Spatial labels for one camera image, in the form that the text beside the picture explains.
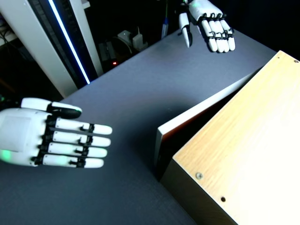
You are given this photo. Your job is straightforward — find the grey table cloth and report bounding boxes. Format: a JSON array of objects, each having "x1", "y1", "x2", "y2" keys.
[{"x1": 0, "y1": 28, "x2": 277, "y2": 225}]

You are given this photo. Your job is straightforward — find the blue and green cable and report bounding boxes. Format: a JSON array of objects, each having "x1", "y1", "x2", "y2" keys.
[{"x1": 161, "y1": 0, "x2": 171, "y2": 40}]

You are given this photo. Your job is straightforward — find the white power adapter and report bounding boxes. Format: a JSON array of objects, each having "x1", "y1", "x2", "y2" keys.
[{"x1": 132, "y1": 27, "x2": 149, "y2": 52}]

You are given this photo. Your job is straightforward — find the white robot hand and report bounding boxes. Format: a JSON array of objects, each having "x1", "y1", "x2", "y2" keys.
[
  {"x1": 0, "y1": 97, "x2": 113, "y2": 169},
  {"x1": 178, "y1": 0, "x2": 236, "y2": 53}
]

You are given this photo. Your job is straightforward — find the white column with light strip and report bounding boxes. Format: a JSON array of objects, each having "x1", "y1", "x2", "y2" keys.
[{"x1": 0, "y1": 0, "x2": 104, "y2": 98}]

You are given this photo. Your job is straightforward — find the black device with red light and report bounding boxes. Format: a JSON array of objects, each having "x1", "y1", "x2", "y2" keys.
[{"x1": 98, "y1": 41, "x2": 119, "y2": 70}]

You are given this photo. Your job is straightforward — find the light wooden cabinet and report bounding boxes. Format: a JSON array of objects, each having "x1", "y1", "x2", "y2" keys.
[{"x1": 160, "y1": 50, "x2": 300, "y2": 225}]

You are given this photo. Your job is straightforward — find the grey power adapter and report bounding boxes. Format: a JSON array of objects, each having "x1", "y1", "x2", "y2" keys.
[{"x1": 117, "y1": 30, "x2": 132, "y2": 49}]

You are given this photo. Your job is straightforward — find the white-edged brown cabinet door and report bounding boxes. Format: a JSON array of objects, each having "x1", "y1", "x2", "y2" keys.
[{"x1": 154, "y1": 67, "x2": 265, "y2": 175}]

